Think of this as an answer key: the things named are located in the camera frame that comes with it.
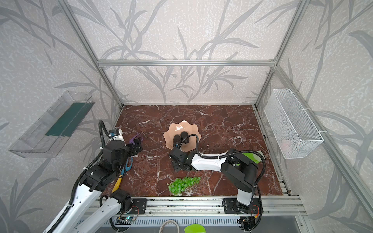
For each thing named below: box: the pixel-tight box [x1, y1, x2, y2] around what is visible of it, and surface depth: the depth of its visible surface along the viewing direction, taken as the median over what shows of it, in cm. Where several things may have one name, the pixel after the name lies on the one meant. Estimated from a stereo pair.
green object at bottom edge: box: [184, 223, 207, 233], surface depth 69 cm
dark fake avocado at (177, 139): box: [172, 133, 182, 148], surface depth 98 cm
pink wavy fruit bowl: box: [163, 120, 202, 153], surface depth 103 cm
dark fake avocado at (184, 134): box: [180, 131, 190, 144], surface depth 98 cm
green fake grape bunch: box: [166, 176, 202, 196], surface depth 79 cm
